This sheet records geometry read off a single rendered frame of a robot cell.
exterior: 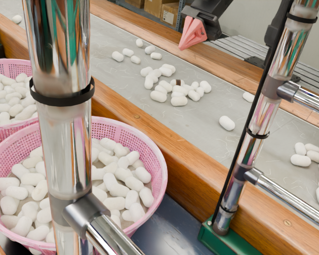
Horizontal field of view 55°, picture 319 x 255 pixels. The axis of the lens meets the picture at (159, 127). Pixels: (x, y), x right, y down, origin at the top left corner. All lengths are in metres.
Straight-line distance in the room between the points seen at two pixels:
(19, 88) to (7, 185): 0.28
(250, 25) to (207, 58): 2.26
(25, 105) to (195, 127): 0.35
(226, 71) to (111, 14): 0.51
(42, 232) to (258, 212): 0.29
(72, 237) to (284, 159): 0.49
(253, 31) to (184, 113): 2.50
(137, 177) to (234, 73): 0.44
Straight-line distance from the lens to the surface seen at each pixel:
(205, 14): 0.80
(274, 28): 1.09
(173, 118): 0.64
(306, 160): 0.62
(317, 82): 1.20
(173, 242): 0.51
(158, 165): 0.50
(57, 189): 0.16
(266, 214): 0.47
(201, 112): 0.68
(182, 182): 0.52
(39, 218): 0.45
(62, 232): 0.19
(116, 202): 0.46
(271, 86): 0.33
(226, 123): 0.63
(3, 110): 0.67
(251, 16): 3.13
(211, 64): 0.88
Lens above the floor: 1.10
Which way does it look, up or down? 36 degrees down
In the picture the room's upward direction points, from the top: 8 degrees clockwise
